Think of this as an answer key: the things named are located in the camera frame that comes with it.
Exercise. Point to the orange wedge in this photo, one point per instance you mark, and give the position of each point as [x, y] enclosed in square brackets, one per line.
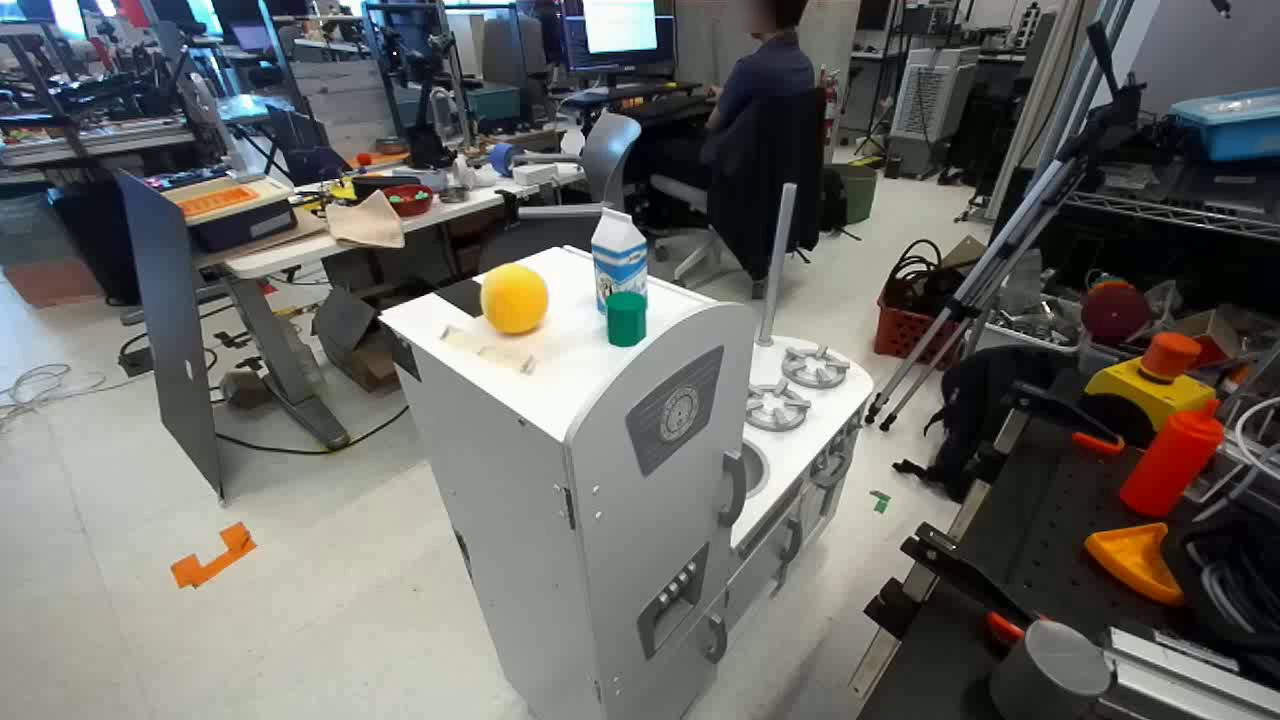
[1131, 556]

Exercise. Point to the yellow ball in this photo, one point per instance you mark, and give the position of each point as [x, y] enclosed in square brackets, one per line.
[515, 302]

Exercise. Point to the white toy kitchen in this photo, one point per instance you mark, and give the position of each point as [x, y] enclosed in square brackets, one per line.
[520, 443]

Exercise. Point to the black office chair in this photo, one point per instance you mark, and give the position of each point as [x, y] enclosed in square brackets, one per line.
[764, 184]

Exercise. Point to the white blue milk carton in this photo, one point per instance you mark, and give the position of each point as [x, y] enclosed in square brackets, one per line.
[618, 260]

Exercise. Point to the blue box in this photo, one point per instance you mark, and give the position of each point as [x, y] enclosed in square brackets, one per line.
[1229, 127]

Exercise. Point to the red basket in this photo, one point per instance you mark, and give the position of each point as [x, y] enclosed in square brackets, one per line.
[910, 326]

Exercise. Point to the black backpack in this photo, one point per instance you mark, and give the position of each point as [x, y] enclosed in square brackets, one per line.
[981, 413]

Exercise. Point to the white cabinet door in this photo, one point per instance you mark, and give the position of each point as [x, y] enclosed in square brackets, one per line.
[614, 533]

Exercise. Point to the box with orange lid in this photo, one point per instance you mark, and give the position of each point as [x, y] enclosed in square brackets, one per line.
[226, 211]

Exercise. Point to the orange floor tape marker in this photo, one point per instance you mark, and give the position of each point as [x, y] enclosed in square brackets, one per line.
[208, 556]

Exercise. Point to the black metal shelf rack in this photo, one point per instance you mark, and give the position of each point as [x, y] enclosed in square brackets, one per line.
[1173, 223]

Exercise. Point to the aluminium extrusion bar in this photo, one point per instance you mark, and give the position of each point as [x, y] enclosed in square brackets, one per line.
[1186, 674]

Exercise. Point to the grey cylinder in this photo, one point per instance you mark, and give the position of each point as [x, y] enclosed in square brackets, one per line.
[1051, 674]

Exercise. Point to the white desk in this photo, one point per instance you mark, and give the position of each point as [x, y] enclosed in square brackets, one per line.
[285, 247]

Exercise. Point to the grey standing panel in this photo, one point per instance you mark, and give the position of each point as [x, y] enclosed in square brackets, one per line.
[173, 334]

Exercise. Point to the grey kitchen post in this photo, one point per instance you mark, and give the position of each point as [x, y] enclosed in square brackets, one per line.
[776, 260]

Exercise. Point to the tan cloth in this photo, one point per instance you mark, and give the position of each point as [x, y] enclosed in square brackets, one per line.
[366, 223]

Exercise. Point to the grey stove burner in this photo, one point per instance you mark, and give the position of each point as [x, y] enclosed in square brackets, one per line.
[776, 404]
[814, 364]

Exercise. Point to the orange cylinder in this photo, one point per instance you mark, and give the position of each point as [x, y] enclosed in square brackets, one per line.
[1170, 465]

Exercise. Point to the green floor tape marker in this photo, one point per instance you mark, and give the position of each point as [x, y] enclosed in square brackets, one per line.
[880, 500]

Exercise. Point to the computer monitor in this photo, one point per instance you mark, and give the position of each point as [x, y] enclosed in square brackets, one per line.
[620, 24]

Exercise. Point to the dark red ball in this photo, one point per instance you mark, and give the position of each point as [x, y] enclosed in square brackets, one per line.
[1115, 315]

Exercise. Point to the silver camera tripod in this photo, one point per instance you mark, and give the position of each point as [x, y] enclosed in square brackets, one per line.
[992, 260]

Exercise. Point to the flat cardboard piece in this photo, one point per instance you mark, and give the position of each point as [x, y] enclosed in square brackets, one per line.
[354, 341]

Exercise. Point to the seated person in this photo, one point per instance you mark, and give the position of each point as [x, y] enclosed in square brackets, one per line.
[762, 75]

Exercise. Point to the black orange clamp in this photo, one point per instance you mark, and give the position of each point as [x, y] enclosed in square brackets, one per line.
[1067, 416]
[952, 565]

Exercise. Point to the grey armchair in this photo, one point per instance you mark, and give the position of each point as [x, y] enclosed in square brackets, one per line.
[610, 155]

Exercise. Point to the yellow emergency stop button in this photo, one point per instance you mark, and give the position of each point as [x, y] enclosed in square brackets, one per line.
[1150, 387]

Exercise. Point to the red bowl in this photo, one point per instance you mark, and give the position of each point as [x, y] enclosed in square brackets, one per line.
[410, 198]

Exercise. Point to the green cup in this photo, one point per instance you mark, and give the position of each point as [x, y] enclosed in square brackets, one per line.
[624, 322]

